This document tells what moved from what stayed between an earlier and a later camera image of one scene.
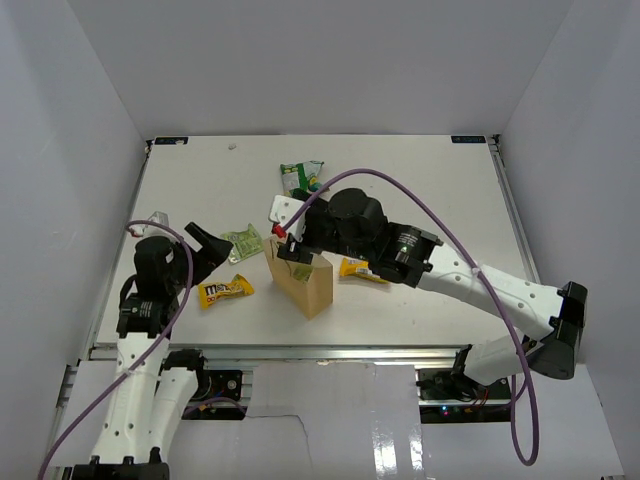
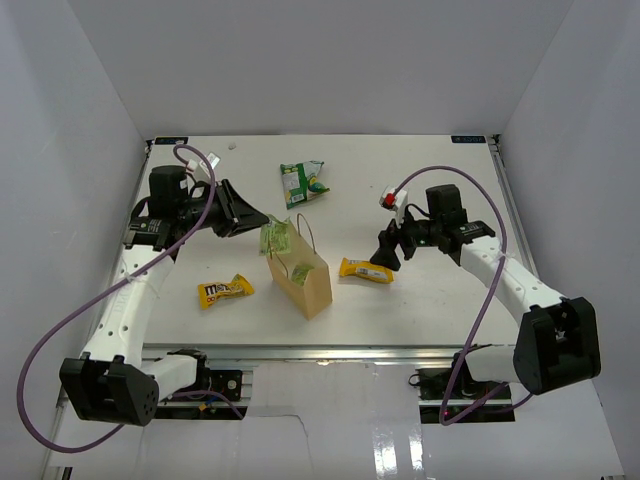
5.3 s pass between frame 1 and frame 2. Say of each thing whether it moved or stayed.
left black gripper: moved
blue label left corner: stayed
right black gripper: moved
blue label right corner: stayed
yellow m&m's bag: stayed
